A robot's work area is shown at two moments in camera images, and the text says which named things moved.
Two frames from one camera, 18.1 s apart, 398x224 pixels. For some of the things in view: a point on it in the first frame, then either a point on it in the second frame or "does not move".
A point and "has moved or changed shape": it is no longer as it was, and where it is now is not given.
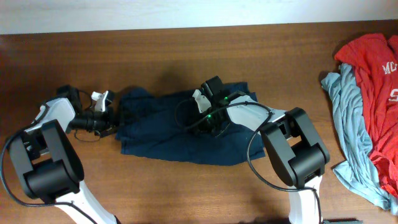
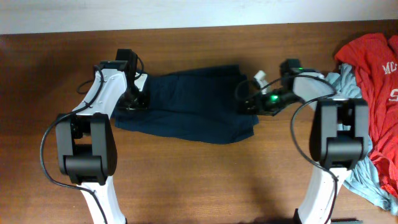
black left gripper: [109, 117] to [135, 102]
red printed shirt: [375, 60] does not move
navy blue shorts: [161, 125] has moved or changed shape
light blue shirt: [359, 171] does not move
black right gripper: [198, 128] to [257, 96]
